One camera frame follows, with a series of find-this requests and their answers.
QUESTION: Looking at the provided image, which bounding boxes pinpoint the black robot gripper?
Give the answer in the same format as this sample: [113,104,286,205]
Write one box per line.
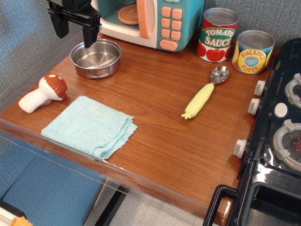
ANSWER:
[48,0,102,48]

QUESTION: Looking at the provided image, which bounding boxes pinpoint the light blue cloth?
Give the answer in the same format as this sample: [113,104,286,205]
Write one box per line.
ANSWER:
[41,96,138,160]

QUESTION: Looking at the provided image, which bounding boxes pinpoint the small stainless steel pot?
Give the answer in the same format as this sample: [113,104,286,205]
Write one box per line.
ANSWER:
[70,39,122,79]

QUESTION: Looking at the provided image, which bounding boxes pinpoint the orange plate inside microwave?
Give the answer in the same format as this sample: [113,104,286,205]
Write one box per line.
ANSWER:
[118,4,138,25]

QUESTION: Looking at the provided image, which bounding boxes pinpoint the plush brown white mushroom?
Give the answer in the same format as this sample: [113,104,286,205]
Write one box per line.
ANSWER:
[18,74,68,113]

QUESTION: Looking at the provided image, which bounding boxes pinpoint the teal toy microwave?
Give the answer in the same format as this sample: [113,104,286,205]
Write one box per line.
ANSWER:
[91,0,204,52]

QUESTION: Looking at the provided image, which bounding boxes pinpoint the tomato sauce toy can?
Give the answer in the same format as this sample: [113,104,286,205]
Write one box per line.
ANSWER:
[197,8,239,63]

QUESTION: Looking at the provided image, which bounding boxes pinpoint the clear acrylic table barrier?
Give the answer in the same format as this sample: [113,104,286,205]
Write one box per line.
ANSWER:
[0,121,204,226]

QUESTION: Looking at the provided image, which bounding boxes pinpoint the pineapple slices toy can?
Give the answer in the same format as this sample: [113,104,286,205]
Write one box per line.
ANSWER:
[232,30,275,75]

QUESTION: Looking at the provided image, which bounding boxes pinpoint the black toy stove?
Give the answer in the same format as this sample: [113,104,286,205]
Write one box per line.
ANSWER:
[203,38,301,226]

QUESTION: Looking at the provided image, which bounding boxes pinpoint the spoon with yellow handle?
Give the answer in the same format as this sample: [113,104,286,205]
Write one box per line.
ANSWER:
[181,66,230,120]

